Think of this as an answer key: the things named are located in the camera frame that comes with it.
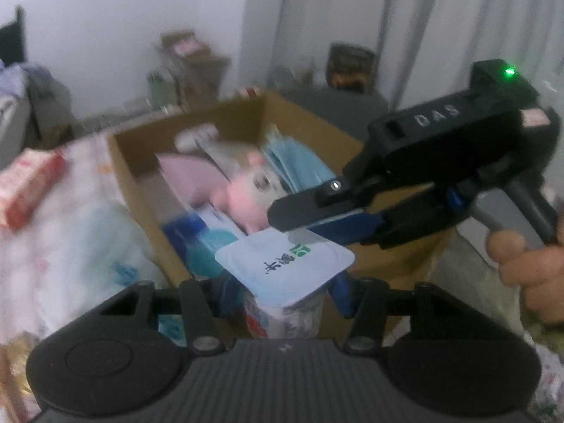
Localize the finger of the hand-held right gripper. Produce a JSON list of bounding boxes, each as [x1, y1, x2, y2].
[[307, 210, 385, 246], [266, 175, 367, 233]]

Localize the green container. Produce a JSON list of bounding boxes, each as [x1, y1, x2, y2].
[[147, 72, 178, 107]]

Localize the open cardboard box pink contents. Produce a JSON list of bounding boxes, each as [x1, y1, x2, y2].
[[158, 30, 233, 107]]

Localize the lavender clothes pile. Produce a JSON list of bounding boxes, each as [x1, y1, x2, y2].
[[0, 63, 50, 107]]

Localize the blue face mask pack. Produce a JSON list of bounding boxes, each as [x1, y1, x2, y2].
[[261, 124, 336, 195]]

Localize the pink and white plush toy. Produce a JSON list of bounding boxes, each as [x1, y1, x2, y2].
[[210, 151, 292, 235]]

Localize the dark headboard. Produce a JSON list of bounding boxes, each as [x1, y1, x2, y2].
[[0, 6, 28, 68]]

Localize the blue and white box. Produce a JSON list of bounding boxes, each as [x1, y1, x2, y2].
[[160, 210, 241, 279]]

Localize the golden crinkled bag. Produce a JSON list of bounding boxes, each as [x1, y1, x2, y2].
[[0, 334, 41, 407]]

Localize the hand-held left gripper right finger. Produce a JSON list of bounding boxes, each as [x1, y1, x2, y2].
[[328, 272, 468, 356]]

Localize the green patterned cloth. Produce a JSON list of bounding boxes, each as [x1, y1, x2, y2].
[[523, 316, 564, 423]]

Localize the brown cardboard box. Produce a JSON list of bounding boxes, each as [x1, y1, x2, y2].
[[106, 89, 455, 341]]

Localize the pink and white tissue pack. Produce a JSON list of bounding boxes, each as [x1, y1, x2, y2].
[[0, 149, 68, 231]]

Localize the dark bin by curtain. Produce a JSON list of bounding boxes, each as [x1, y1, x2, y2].
[[327, 42, 378, 94]]

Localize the pink plaid mat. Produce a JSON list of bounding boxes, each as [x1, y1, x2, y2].
[[0, 134, 186, 350]]

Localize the person's right hand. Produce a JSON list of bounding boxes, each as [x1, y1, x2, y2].
[[485, 204, 564, 327]]

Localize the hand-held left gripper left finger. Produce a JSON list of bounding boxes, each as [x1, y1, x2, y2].
[[99, 272, 244, 356]]

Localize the brown bedside box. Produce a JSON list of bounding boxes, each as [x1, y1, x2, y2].
[[25, 78, 85, 147]]

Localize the white soft item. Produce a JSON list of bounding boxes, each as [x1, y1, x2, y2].
[[173, 124, 222, 151]]

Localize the grey curtain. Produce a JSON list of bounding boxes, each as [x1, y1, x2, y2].
[[239, 0, 564, 112]]

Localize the white cup light blue lid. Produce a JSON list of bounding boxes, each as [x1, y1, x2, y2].
[[214, 230, 356, 341]]

